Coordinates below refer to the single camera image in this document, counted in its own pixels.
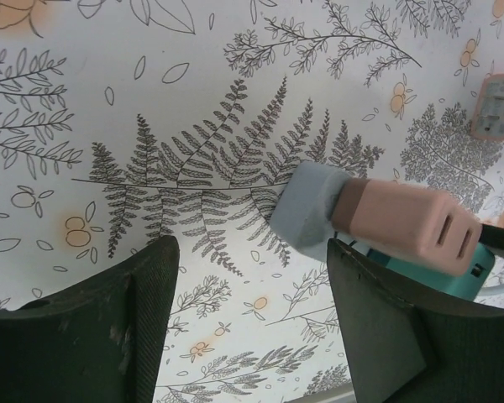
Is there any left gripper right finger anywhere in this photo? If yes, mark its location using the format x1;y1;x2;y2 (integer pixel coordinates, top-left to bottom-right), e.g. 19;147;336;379
326;238;504;403

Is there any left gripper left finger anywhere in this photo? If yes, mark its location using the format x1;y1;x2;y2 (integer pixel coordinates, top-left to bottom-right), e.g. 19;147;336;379
0;235;181;403

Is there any teal plug adapter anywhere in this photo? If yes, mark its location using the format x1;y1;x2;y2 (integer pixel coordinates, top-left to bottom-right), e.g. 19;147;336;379
338;234;496;304

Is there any pink plug adapter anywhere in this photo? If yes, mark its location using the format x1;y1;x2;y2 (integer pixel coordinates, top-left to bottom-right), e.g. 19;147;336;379
329;178;485;278

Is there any salmon plug adapter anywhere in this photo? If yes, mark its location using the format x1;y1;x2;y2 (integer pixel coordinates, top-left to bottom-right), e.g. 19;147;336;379
469;73;504;142

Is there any grey-blue power strip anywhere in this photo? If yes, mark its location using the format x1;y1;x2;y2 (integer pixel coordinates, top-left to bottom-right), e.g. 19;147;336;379
270;161;352;264

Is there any floral table cloth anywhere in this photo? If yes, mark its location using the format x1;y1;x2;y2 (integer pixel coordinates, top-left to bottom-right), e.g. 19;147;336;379
0;0;504;403

